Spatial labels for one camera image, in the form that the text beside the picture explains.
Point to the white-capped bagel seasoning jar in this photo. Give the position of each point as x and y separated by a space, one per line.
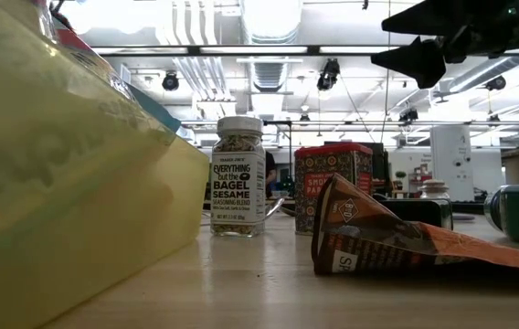
237 183

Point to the black metal frame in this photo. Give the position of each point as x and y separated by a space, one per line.
312 50

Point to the orange brown candy packet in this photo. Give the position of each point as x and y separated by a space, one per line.
369 228

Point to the person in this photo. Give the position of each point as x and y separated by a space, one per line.
270 173

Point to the white pillar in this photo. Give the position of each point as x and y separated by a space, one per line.
451 160

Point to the black overhead camera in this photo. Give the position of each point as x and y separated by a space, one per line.
328 73

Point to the yellow plastic bin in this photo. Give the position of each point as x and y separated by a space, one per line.
58 205

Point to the dark green tin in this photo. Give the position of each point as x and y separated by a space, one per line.
424 212

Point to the red paprika tin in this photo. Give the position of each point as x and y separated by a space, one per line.
328 169

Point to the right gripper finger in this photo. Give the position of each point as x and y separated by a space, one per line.
433 18
417 61

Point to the red white snack packet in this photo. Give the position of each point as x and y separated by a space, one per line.
72 41

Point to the small white-lidded jar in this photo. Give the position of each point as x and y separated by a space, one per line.
434 188

